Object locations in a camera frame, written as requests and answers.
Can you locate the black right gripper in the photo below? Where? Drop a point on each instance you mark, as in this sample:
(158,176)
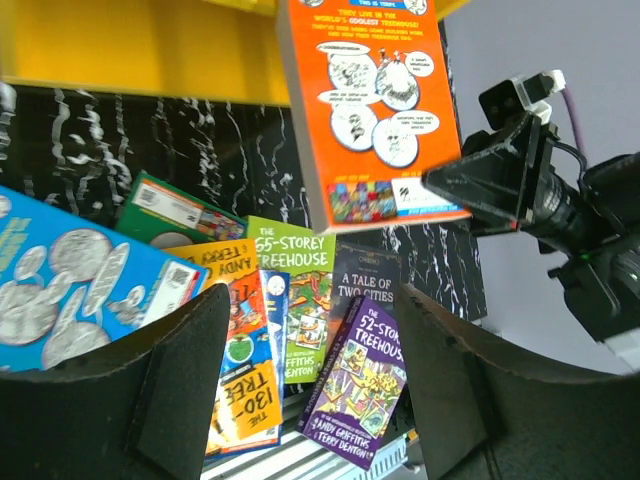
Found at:
(523,178)

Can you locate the yellow wooden shelf cabinet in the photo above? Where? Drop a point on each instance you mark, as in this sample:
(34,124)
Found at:
(190,49)

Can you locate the orange treehouse book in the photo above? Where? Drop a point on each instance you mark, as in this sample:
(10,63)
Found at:
(372,111)

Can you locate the purple 52-storey treehouse book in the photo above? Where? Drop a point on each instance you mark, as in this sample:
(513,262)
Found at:
(358,387)

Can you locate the dark Tale of Two Cities book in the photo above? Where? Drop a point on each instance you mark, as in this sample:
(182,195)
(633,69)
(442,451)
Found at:
(360,270)

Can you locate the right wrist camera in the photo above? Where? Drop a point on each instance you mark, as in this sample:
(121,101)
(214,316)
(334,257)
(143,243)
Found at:
(517,94)

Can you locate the yellow 130-storey treehouse book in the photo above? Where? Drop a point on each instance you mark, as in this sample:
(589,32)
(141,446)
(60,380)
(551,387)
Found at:
(247,400)

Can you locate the dark blue treehouse book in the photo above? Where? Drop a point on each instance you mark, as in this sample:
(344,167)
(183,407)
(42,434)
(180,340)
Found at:
(276,294)

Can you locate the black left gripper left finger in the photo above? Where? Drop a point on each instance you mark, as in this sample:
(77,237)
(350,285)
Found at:
(138,408)

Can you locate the lime 65-storey treehouse book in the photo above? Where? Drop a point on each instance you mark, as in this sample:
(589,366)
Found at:
(309,260)

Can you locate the light blue treehouse book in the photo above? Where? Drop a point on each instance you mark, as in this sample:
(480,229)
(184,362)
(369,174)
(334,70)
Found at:
(69,286)

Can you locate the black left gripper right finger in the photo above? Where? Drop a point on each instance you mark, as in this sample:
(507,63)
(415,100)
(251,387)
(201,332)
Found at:
(486,408)

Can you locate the green treehouse book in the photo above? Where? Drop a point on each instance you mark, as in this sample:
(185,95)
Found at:
(163,216)

